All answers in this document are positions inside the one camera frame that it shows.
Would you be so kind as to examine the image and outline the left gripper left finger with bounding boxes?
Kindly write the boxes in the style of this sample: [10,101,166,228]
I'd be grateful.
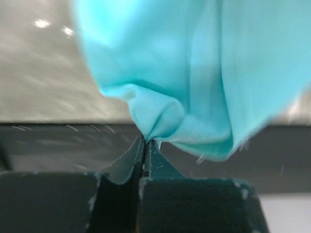
[104,135,145,185]

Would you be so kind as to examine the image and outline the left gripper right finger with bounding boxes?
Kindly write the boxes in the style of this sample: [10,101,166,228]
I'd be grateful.
[143,140,186,179]

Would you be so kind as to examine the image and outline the teal t shirt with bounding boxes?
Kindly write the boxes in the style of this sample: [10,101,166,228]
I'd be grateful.
[71,0,311,161]

